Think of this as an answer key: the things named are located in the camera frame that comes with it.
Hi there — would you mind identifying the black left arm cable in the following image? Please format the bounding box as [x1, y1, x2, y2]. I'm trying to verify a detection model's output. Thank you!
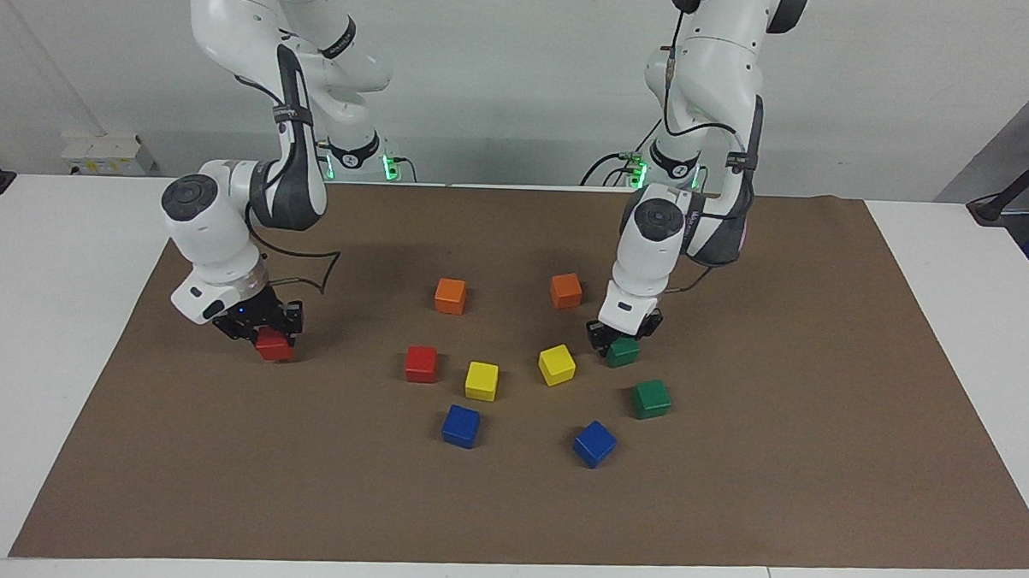
[651, 8, 769, 297]

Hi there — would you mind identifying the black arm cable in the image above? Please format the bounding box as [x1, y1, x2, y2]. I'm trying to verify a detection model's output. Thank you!
[223, 44, 350, 294]
[651, 8, 769, 297]

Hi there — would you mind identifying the yellow wooden cube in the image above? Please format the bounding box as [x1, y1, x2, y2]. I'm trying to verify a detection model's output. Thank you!
[537, 343, 578, 389]
[464, 361, 500, 403]

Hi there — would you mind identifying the red wooden cube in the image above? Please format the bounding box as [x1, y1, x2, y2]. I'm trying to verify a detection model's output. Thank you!
[405, 345, 440, 385]
[254, 328, 298, 364]

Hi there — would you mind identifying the black right arm strap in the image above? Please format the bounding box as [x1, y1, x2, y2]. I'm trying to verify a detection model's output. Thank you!
[271, 101, 315, 129]

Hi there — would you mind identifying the brown paper table mat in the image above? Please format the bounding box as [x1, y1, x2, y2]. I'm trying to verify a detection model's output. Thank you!
[9, 168, 1029, 578]

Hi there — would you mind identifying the blue wooden cube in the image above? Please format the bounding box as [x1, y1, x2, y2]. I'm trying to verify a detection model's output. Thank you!
[441, 404, 482, 451]
[571, 419, 619, 470]

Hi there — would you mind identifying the white power strip box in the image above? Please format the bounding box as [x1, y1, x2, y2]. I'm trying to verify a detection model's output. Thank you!
[61, 132, 157, 178]

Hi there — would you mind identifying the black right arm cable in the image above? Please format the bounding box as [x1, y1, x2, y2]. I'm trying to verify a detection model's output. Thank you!
[223, 44, 350, 294]

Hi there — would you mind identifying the orange wooden cube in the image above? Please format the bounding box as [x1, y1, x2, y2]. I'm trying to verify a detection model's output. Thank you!
[433, 277, 468, 316]
[549, 271, 584, 311]

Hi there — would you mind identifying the black tripod pole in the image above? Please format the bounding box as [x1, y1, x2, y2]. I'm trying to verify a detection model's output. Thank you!
[966, 133, 1029, 227]

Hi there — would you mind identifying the green wooden cube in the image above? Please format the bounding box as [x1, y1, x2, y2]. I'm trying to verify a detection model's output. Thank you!
[630, 379, 674, 422]
[605, 335, 642, 369]

